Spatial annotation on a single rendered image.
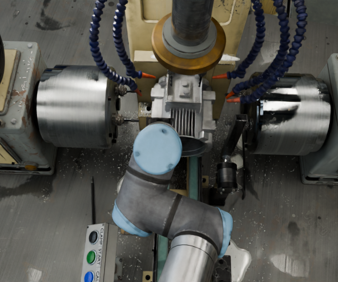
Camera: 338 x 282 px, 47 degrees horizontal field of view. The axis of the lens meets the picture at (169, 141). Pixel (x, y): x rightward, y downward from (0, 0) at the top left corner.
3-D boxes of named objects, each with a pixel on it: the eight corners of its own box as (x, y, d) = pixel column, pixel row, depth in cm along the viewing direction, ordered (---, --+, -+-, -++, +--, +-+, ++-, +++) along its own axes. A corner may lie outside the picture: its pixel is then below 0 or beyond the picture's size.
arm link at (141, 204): (157, 247, 74) (178, 187, 72) (101, 225, 75) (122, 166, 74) (164, 233, 83) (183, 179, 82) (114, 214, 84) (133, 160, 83)
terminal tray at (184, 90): (166, 79, 119) (167, 65, 112) (201, 80, 119) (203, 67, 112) (164, 113, 114) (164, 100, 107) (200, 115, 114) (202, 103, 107)
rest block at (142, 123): (140, 116, 144) (138, 100, 133) (159, 117, 144) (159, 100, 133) (139, 130, 142) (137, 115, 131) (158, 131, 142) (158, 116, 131)
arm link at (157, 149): (124, 168, 72) (141, 118, 71) (130, 159, 84) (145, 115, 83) (172, 185, 72) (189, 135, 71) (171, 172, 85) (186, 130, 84)
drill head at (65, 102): (26, 90, 134) (-1, 45, 111) (131, 94, 135) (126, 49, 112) (12, 157, 124) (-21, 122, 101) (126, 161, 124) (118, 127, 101)
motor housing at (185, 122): (153, 103, 133) (153, 71, 115) (209, 106, 133) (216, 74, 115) (149, 156, 125) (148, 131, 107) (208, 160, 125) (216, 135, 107)
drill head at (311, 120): (217, 97, 135) (229, 53, 112) (333, 101, 135) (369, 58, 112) (219, 164, 125) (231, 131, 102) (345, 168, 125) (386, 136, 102)
